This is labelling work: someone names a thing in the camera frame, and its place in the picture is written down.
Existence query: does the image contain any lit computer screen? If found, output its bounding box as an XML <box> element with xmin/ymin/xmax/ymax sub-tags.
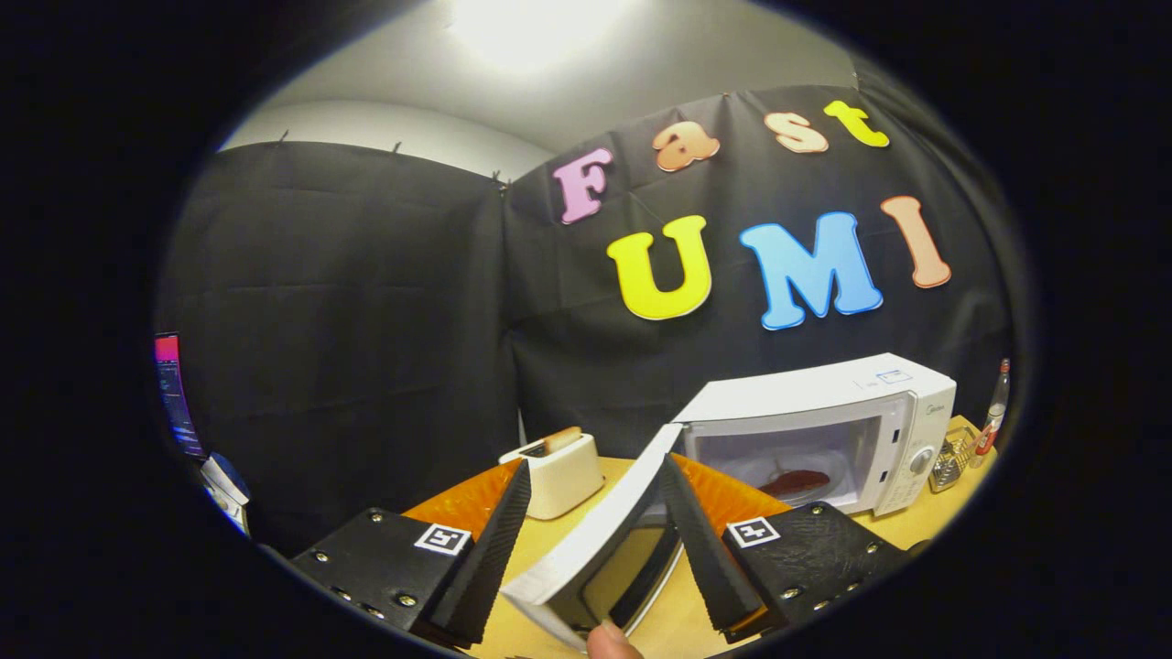
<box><xmin>154</xmin><ymin>332</ymin><xmax>207</xmax><ymax>459</ymax></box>

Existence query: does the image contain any white bread toaster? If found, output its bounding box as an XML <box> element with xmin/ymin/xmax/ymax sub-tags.
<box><xmin>499</xmin><ymin>432</ymin><xmax>605</xmax><ymax>521</ymax></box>

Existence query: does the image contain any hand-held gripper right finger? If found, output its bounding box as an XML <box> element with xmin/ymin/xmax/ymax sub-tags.
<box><xmin>659</xmin><ymin>453</ymin><xmax>912</xmax><ymax>642</ymax></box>

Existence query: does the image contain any red-brown meat piece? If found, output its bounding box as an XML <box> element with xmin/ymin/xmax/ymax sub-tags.
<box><xmin>762</xmin><ymin>470</ymin><xmax>832</xmax><ymax>500</ymax></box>

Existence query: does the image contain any metal wire basket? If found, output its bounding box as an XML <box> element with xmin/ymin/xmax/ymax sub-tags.
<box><xmin>929</xmin><ymin>438</ymin><xmax>973</xmax><ymax>493</ymax></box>

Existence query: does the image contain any white toaster oven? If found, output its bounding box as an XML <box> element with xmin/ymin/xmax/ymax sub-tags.
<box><xmin>501</xmin><ymin>353</ymin><xmax>958</xmax><ymax>653</ymax></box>

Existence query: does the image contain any white and blue object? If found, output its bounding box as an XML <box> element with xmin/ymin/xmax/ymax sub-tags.
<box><xmin>200</xmin><ymin>453</ymin><xmax>250</xmax><ymax>536</ymax></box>

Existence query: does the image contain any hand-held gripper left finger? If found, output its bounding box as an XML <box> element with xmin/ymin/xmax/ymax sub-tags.
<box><xmin>288</xmin><ymin>459</ymin><xmax>533</xmax><ymax>646</ymax></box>

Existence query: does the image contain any clear bottle with red label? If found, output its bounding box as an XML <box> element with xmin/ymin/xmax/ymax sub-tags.
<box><xmin>973</xmin><ymin>358</ymin><xmax>1011</xmax><ymax>468</ymax></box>

